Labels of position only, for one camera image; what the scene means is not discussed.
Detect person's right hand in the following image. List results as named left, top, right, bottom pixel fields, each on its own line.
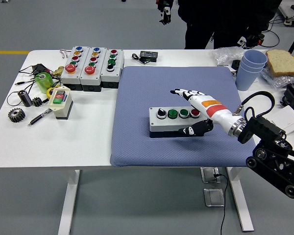
left=156, top=0, right=173, bottom=26

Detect person's left hand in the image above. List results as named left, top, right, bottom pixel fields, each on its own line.
left=237, top=33, right=265, bottom=49

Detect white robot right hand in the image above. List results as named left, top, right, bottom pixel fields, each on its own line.
left=170, top=88, right=237, bottom=137

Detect grey four-button control box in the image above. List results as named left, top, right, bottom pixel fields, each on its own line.
left=148, top=107, right=209, bottom=139
left=100, top=48, right=125, bottom=89

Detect grey five-button control box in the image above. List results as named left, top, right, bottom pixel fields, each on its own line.
left=79, top=47, right=108, bottom=93
left=60, top=46, right=90, bottom=91

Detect clear bubble wrap bag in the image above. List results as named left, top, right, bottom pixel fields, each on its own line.
left=212, top=46, right=245, bottom=67

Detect person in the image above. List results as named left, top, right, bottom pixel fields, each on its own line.
left=177, top=0, right=284, bottom=49

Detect slice of bread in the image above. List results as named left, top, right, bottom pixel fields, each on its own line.
left=265, top=49, right=294, bottom=77

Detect small black display device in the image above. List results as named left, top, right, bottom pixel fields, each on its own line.
left=139, top=50, right=159, bottom=65

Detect clear plastic bag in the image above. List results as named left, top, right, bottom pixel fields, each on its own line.
left=261, top=66, right=294, bottom=89

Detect metal floor outlet box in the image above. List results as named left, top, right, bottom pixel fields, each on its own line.
left=200, top=166, right=222, bottom=184

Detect blue-grey padded mat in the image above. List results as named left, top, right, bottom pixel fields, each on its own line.
left=109, top=66, right=258, bottom=168

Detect white paper card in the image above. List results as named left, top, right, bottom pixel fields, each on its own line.
left=269, top=105, right=294, bottom=134

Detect metal floor cover plate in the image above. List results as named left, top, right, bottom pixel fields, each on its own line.
left=203, top=188, right=225, bottom=208

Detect white table leg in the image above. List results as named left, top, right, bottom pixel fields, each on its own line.
left=57, top=168, right=81, bottom=235
left=226, top=166, right=255, bottom=232

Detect brass fitting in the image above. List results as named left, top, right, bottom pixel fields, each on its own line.
left=51, top=65, right=65, bottom=76

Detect black pouch with red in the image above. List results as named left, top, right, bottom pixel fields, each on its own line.
left=30, top=63, right=52, bottom=75

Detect green plastic cylinder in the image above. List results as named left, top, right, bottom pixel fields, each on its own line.
left=34, top=71, right=54, bottom=94

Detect yellow tape roll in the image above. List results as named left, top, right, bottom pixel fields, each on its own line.
left=46, top=85, right=62, bottom=100

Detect black cylindrical capacitor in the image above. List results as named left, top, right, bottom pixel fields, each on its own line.
left=18, top=90, right=33, bottom=108

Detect black and silver pen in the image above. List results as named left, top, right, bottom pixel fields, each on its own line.
left=27, top=108, right=53, bottom=127

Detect large dark steel gear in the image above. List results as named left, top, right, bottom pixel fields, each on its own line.
left=7, top=108, right=26, bottom=123

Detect black cables on floor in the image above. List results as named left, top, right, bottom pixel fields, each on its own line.
left=262, top=19, right=289, bottom=48

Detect grey background machine frame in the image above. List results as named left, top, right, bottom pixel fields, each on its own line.
left=278, top=0, right=294, bottom=26

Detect black floor power cable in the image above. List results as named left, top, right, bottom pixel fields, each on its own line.
left=213, top=172, right=229, bottom=235

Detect white red-green switch box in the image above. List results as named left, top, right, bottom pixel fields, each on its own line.
left=48, top=85, right=74, bottom=120

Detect black cable with plug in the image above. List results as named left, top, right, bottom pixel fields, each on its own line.
left=15, top=73, right=40, bottom=86

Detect thin black wire loop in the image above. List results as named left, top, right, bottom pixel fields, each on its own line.
left=6, top=82, right=37, bottom=106

